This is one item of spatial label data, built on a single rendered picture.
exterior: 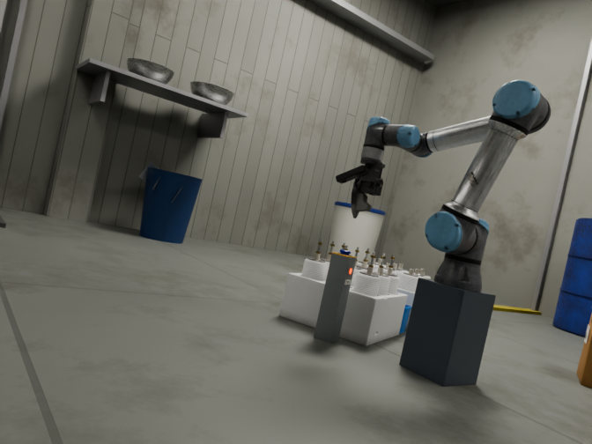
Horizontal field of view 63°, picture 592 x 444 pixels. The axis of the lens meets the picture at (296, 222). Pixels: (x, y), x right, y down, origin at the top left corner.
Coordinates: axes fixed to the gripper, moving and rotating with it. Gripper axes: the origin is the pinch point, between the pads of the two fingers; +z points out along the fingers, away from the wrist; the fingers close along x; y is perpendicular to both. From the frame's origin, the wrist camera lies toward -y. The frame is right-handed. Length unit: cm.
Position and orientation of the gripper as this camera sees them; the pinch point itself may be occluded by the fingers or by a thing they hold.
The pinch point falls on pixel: (353, 214)
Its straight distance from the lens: 175.5
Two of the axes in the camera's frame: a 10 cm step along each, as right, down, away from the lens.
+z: -2.1, 9.8, 0.1
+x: 5.0, 0.9, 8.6
